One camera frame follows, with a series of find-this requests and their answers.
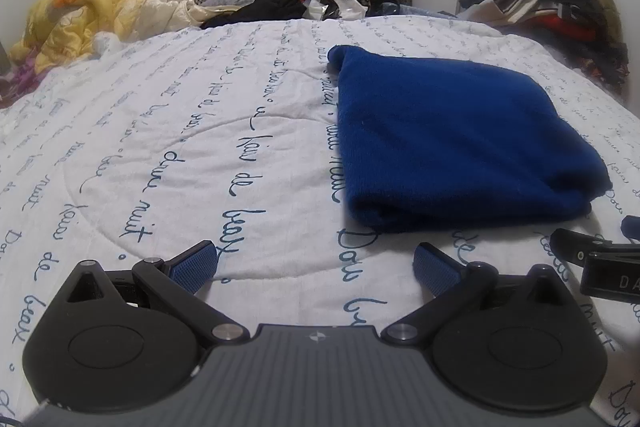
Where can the yellow quilt with orange print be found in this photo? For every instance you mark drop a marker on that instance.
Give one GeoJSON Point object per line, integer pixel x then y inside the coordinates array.
{"type": "Point", "coordinates": [90, 17]}

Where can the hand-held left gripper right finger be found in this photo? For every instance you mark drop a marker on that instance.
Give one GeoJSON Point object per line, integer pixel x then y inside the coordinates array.
{"type": "Point", "coordinates": [436, 269]}

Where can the red garment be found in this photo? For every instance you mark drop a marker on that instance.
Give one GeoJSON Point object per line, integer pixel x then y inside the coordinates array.
{"type": "Point", "coordinates": [570, 27]}

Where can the white quilt with script print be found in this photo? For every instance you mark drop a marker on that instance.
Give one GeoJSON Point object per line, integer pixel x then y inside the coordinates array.
{"type": "Point", "coordinates": [200, 132]}

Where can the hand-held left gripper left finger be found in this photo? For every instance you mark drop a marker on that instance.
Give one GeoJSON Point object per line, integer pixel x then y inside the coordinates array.
{"type": "Point", "coordinates": [194, 267]}

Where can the cream satin cloth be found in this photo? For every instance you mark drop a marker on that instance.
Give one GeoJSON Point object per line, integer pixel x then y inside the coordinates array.
{"type": "Point", "coordinates": [172, 13]}

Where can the pale blue bed sheet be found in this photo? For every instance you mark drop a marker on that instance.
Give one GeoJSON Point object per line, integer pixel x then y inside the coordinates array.
{"type": "Point", "coordinates": [425, 9]}

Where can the black clothing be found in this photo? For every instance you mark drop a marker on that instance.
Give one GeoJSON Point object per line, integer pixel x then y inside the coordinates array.
{"type": "Point", "coordinates": [270, 9]}

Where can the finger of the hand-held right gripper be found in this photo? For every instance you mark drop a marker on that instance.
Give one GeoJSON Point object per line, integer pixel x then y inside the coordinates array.
{"type": "Point", "coordinates": [570, 244]}
{"type": "Point", "coordinates": [632, 228]}

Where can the purple cloth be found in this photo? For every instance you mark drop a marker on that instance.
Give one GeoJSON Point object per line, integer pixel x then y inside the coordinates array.
{"type": "Point", "coordinates": [20, 77]}

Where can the blue knit sweater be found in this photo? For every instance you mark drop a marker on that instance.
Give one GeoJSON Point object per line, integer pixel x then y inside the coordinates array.
{"type": "Point", "coordinates": [450, 132]}

